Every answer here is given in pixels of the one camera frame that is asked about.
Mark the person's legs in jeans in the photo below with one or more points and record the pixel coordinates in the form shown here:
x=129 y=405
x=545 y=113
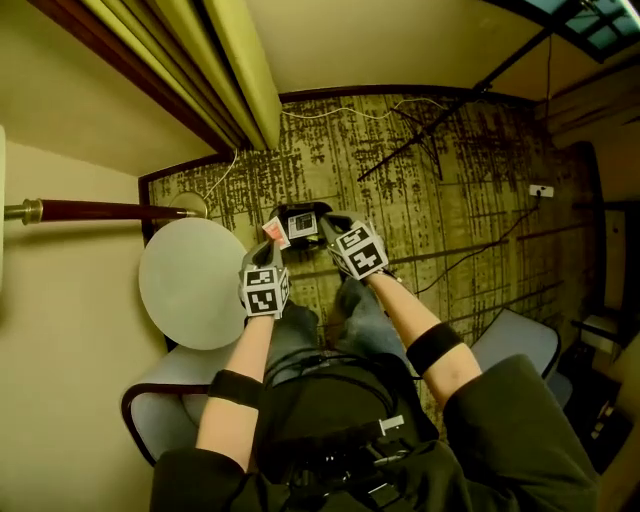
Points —
x=365 y=320

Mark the white floor power socket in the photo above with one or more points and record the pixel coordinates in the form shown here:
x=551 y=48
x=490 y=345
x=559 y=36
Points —
x=541 y=190

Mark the black waste bin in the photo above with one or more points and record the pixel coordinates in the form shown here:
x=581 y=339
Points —
x=300 y=245

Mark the grey armchair with dark frame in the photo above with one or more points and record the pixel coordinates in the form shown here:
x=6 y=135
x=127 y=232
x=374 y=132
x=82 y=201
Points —
x=160 y=420

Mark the yellow-green curtain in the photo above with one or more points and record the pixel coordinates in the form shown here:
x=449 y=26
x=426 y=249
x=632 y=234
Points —
x=240 y=65

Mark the person's left forearm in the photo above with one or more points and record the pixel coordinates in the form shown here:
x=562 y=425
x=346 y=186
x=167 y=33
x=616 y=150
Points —
x=250 y=350

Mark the wooden-framed grid window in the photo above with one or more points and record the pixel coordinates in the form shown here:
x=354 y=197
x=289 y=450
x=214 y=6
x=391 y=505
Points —
x=600 y=30

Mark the person's black top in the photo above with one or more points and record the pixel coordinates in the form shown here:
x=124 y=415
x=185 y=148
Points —
x=510 y=440

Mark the black light stand tripod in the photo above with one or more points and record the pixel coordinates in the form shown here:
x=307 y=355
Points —
x=430 y=130

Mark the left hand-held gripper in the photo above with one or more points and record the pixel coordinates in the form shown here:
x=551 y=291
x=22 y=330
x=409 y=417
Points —
x=262 y=295

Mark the person's right forearm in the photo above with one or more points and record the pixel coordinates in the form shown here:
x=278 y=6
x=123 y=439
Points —
x=395 y=310

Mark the floor lamp with cream shade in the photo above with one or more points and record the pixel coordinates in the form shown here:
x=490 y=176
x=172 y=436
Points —
x=100 y=210

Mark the calculator retail box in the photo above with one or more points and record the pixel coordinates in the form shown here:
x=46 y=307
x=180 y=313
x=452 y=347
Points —
x=302 y=225

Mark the grey padded chair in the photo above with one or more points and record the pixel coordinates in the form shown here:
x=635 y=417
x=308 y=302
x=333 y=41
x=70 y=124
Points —
x=520 y=335

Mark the dark wooden cabinet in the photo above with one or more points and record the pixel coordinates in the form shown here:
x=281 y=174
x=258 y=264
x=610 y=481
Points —
x=615 y=250

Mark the round white side table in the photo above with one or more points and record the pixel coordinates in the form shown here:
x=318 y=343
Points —
x=190 y=285

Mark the small red packet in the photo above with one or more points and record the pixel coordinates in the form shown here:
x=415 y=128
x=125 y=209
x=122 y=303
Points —
x=276 y=232

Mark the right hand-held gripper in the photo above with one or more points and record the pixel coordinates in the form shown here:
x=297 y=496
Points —
x=360 y=252

